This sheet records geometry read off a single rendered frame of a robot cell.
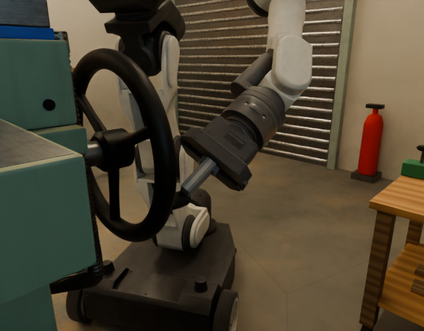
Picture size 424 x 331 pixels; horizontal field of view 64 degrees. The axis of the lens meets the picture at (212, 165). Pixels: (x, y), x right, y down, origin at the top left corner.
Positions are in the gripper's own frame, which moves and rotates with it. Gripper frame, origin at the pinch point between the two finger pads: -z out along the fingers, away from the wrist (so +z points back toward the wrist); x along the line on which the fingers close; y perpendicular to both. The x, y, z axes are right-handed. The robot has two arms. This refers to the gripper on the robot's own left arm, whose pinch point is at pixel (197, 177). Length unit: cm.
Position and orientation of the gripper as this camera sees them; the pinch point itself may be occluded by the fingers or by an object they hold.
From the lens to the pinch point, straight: 50.4
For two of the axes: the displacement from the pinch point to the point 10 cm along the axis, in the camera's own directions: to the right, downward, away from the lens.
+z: 6.2, -6.6, 4.3
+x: -7.7, -6.2, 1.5
